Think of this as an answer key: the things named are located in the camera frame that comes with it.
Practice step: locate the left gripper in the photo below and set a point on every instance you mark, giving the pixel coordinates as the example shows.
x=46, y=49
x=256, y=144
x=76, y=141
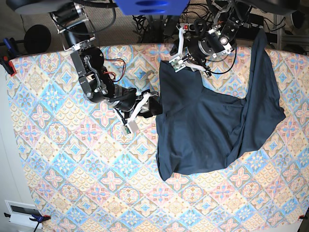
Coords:
x=202, y=51

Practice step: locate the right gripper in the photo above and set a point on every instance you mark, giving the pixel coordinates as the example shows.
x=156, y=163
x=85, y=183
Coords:
x=126, y=99

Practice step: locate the dark navy t-shirt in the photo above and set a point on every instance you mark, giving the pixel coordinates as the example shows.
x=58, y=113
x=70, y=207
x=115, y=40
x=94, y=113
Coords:
x=201, y=131

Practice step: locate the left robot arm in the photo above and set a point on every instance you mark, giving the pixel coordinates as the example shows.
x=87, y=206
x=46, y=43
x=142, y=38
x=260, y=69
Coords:
x=218, y=37

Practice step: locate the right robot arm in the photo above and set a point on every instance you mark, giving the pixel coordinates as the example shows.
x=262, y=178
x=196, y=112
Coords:
x=97, y=83

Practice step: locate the white power strip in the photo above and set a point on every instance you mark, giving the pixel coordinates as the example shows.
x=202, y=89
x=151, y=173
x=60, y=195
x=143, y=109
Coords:
x=187, y=26

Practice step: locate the patterned colourful tablecloth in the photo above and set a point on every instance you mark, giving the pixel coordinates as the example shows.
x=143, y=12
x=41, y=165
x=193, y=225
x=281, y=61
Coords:
x=89, y=177

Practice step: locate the black round stool base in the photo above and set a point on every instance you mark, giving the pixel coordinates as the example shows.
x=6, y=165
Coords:
x=37, y=39

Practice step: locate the red black clamp upper left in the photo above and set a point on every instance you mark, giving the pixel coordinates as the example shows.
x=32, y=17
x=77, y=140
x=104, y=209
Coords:
x=8, y=65

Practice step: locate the blue clamp upper left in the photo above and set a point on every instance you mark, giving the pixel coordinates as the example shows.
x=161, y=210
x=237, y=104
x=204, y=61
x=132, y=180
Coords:
x=9, y=43

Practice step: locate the blue clamp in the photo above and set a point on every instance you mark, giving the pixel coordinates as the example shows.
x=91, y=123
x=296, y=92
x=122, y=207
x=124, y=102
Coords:
x=9, y=43
x=36, y=218

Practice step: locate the blue clamp lower left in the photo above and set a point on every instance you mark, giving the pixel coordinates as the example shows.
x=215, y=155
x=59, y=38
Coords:
x=36, y=218

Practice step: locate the red clamp lower right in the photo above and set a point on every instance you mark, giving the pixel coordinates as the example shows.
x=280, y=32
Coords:
x=303, y=217

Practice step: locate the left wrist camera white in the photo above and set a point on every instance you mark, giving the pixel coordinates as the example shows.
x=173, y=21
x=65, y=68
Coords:
x=183, y=55

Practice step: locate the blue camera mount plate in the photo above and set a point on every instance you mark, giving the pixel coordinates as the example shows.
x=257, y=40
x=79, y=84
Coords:
x=152, y=7

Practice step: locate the white wall outlet box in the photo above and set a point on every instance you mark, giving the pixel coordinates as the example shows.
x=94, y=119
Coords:
x=20, y=213

